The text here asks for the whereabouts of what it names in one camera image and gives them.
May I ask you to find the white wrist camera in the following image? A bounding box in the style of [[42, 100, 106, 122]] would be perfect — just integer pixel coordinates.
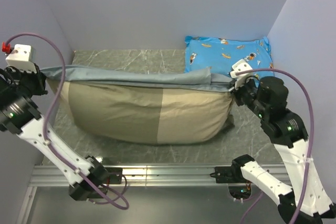
[[229, 59, 253, 90], [2, 42, 37, 73]]

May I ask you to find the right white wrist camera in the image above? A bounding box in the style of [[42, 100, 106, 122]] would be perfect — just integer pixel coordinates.
[[229, 59, 253, 90]]

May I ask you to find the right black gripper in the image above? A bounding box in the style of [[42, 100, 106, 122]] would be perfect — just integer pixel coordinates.
[[228, 74, 266, 116]]

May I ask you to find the grey-blue pillowcase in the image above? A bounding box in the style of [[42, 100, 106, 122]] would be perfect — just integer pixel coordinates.
[[65, 65, 232, 92]]

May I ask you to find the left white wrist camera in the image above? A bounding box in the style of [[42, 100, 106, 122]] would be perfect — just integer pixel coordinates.
[[2, 42, 37, 73]]

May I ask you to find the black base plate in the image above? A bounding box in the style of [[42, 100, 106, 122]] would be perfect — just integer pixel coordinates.
[[103, 167, 123, 186], [209, 166, 251, 202]]

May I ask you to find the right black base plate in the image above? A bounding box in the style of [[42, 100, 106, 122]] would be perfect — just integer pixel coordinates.
[[209, 166, 251, 202]]

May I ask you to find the aluminium mounting rail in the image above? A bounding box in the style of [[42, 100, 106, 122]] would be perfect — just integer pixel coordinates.
[[28, 163, 292, 188]]

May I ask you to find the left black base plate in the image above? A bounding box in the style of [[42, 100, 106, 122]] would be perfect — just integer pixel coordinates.
[[103, 167, 123, 186]]

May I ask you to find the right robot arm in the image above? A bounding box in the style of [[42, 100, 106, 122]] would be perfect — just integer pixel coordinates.
[[231, 76, 335, 223]]

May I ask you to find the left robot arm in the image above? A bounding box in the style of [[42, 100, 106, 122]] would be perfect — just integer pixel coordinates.
[[1, 67, 109, 201]]

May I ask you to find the blue cartoon print pillow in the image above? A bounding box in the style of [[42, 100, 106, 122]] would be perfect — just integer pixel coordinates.
[[184, 36, 273, 77]]

